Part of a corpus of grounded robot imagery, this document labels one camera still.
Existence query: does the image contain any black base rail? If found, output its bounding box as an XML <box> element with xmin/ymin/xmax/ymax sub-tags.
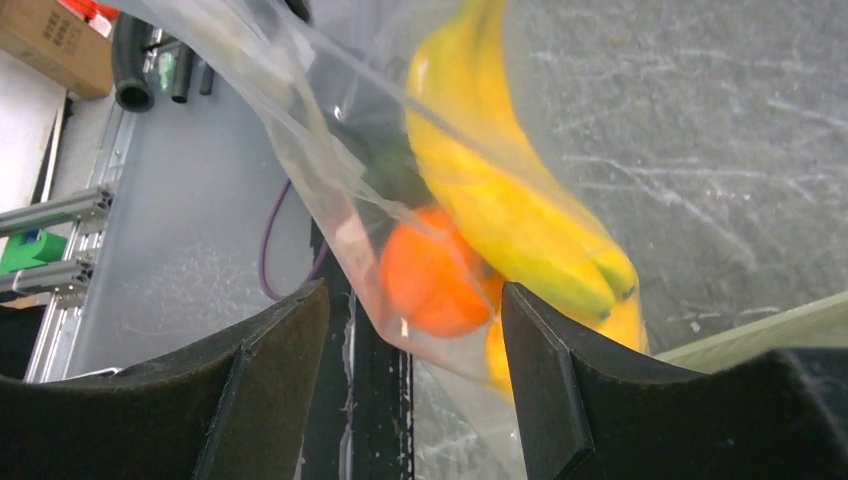
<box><xmin>296</xmin><ymin>226</ymin><xmax>414</xmax><ymax>479</ymax></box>

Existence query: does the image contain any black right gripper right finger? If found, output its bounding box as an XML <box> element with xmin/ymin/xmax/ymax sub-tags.
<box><xmin>502</xmin><ymin>283</ymin><xmax>847</xmax><ymax>479</ymax></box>

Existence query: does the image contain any yellow banana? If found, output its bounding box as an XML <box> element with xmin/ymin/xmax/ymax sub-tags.
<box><xmin>405</xmin><ymin>1</ymin><xmax>641</xmax><ymax>327</ymax></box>

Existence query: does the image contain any brown cardboard box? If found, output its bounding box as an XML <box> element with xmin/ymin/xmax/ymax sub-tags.
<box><xmin>1</xmin><ymin>1</ymin><xmax>114</xmax><ymax>100</ymax></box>

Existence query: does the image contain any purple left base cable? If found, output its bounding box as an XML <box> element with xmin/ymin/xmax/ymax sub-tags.
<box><xmin>256</xmin><ymin>178</ymin><xmax>329</xmax><ymax>303</ymax></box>

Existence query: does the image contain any yellow bell pepper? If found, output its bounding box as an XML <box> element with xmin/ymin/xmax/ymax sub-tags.
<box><xmin>483</xmin><ymin>293</ymin><xmax>649</xmax><ymax>403</ymax></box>

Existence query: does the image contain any dark green avocado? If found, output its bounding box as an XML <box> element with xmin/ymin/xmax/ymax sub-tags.
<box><xmin>338</xmin><ymin>128</ymin><xmax>435</xmax><ymax>208</ymax></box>

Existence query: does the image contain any orange tangerine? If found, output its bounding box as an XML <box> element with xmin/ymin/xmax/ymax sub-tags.
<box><xmin>380</xmin><ymin>205</ymin><xmax>505</xmax><ymax>338</ymax></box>

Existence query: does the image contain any green block on rail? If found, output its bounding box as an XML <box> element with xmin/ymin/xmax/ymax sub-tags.
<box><xmin>1</xmin><ymin>229</ymin><xmax>67</xmax><ymax>275</ymax></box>

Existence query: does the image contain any clear zip bag blue zipper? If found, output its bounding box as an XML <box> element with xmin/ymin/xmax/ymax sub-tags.
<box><xmin>120</xmin><ymin>1</ymin><xmax>647</xmax><ymax>479</ymax></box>

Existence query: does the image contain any aluminium frame rail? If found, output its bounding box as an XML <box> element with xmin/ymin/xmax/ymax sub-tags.
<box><xmin>0</xmin><ymin>26</ymin><xmax>164</xmax><ymax>386</ymax></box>

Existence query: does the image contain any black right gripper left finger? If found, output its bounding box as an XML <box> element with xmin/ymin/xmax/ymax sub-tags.
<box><xmin>1</xmin><ymin>280</ymin><xmax>330</xmax><ymax>479</ymax></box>

